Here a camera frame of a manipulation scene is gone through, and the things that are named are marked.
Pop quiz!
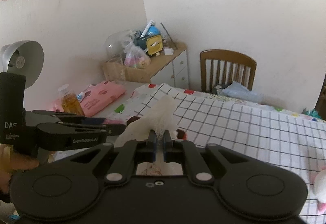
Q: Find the light blue cloth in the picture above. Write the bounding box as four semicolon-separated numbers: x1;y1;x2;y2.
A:
212;81;263;103

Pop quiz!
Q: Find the yellow cartoon desk clock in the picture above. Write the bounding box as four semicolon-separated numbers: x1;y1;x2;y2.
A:
146;34;163;57

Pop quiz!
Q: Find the white black grid tablecloth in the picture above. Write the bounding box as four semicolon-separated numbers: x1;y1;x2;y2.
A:
136;84;325;223

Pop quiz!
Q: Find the left hand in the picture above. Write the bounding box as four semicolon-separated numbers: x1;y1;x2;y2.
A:
1;144;39;194

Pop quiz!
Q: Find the amber liquid bottle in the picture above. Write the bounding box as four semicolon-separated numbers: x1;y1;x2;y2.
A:
58;84;85;116

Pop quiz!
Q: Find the plastic bag of pink items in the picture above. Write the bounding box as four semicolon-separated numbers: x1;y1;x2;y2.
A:
124;43;151;69

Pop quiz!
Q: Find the pink patterned folded cloth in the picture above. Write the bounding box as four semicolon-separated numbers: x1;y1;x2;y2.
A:
50;81;126;117

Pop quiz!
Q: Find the white desk lamp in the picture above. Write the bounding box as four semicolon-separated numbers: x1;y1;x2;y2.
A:
1;41;44;89

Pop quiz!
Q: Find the white polka dot cloth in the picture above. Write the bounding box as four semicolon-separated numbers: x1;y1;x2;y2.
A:
102;84;162;123

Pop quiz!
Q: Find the brown wooden chair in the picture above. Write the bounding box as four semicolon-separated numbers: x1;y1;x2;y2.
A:
200;49;257;93

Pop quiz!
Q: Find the white blue tube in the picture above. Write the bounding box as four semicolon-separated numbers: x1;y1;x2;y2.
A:
77;92;85;102

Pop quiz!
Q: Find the wooden desktop organizer box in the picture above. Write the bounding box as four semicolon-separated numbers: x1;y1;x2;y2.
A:
102;62;155;83

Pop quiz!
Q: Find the white wooden drawer cabinet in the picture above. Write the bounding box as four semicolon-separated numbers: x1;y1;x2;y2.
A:
146;42;189;89

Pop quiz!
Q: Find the small white box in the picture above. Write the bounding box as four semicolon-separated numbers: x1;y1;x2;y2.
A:
164;48;174;55

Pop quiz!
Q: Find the white plush toy bag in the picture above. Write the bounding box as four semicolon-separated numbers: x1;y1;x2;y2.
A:
312;166;326;212

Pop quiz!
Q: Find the clear glass dome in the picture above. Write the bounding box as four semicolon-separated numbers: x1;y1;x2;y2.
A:
104;30;135;59

